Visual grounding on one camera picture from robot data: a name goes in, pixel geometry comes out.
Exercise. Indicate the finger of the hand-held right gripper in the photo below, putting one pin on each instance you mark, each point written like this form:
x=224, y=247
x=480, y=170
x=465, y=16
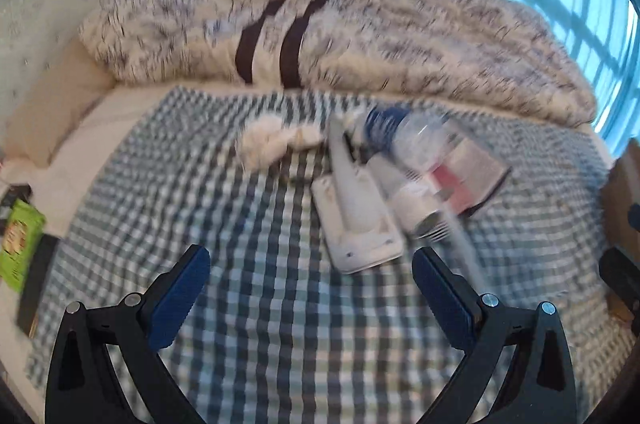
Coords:
x=622, y=271

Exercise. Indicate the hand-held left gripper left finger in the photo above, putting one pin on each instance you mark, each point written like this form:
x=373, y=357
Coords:
x=180, y=294

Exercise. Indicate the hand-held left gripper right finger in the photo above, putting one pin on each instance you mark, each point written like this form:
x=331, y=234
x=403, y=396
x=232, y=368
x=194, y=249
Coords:
x=440, y=294

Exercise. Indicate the pink rose tin box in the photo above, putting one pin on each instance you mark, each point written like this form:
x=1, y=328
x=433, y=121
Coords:
x=470, y=184

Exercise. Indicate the white tissue wad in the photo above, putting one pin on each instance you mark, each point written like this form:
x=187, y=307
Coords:
x=262, y=143
x=305, y=136

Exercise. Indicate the white cylindrical container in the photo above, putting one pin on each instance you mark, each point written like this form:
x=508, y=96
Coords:
x=410, y=204

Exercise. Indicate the blue white checkered cloth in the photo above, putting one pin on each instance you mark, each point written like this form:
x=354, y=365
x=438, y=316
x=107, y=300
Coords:
x=275, y=304

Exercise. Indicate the white handheld device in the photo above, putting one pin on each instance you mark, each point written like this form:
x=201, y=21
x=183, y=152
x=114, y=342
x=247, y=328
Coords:
x=357, y=224

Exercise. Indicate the black notebook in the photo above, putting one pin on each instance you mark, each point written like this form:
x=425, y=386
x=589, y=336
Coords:
x=40, y=284

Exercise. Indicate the green snack packet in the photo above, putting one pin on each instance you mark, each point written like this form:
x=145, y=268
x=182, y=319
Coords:
x=20, y=244

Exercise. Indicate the clear plastic bottle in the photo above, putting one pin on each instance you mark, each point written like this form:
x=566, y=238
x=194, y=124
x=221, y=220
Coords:
x=400, y=128

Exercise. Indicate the small black device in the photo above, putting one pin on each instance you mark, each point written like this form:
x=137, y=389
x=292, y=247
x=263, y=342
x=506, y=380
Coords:
x=17, y=196

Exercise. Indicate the beige pillow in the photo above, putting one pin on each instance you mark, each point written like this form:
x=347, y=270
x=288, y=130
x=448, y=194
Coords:
x=55, y=103

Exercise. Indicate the patterned striped duvet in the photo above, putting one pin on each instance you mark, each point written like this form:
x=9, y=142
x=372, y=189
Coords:
x=400, y=43

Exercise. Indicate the sheer window curtain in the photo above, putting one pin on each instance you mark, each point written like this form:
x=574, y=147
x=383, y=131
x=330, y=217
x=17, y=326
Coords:
x=575, y=3

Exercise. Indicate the white lace pillow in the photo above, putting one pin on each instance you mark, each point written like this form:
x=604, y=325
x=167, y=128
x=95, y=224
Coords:
x=30, y=33

